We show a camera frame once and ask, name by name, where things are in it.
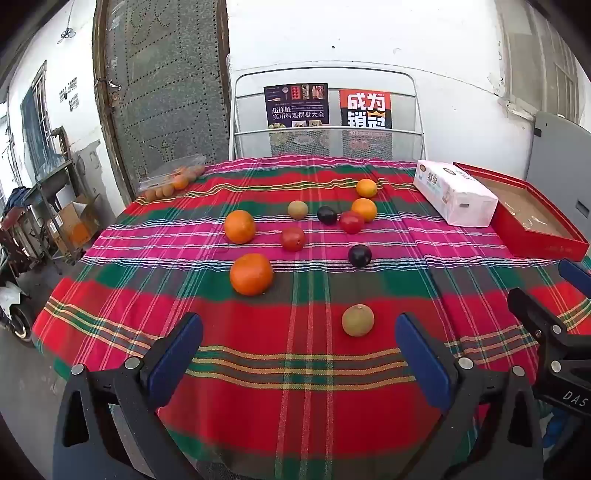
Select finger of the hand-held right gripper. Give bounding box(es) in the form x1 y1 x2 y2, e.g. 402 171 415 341
558 258 591 291
507 287 591 357

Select white tissue pack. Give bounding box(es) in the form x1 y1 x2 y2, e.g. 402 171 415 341
413 160 499 228

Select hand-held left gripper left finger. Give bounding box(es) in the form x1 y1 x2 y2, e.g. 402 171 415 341
53 312 204 480

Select red cardboard box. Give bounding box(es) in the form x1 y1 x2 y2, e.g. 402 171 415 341
452 161 591 262

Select grey metal cabinet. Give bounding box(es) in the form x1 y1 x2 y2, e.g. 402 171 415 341
524 111 591 217

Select black and red book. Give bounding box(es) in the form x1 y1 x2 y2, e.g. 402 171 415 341
339 89 393 158

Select red tomato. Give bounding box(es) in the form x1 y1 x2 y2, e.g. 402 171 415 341
280 226 306 253
339 210 365 234

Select window with blue curtain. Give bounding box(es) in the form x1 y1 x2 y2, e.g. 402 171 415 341
21 60 61 181

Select wall notice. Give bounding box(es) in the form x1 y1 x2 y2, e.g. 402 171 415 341
58 78 81 112

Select plastic bag of small fruits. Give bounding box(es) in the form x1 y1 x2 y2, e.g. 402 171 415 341
139 154 206 202

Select plaid tablecloth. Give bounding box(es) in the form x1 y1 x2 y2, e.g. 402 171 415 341
32 156 591 480

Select studded metal door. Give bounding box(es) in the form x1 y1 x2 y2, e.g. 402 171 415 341
92 0 230 204

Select person's right hand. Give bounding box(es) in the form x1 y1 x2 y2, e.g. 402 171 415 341
541 406 570 449

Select white metal mesh rack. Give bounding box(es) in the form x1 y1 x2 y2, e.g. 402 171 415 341
229 69 426 160

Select brown cardboard box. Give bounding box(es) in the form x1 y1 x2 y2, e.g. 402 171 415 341
46 194 102 252

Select dark purple cookbook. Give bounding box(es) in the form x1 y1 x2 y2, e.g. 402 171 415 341
263 83 331 157

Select metal workbench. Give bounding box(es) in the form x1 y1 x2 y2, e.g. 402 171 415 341
23 159 77 273

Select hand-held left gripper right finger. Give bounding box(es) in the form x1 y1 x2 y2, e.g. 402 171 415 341
394 313 557 480

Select parked scooter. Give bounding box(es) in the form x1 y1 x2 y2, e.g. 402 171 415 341
0 203 38 344

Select large orange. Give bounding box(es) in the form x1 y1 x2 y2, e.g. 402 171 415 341
229 253 274 297
224 209 256 244

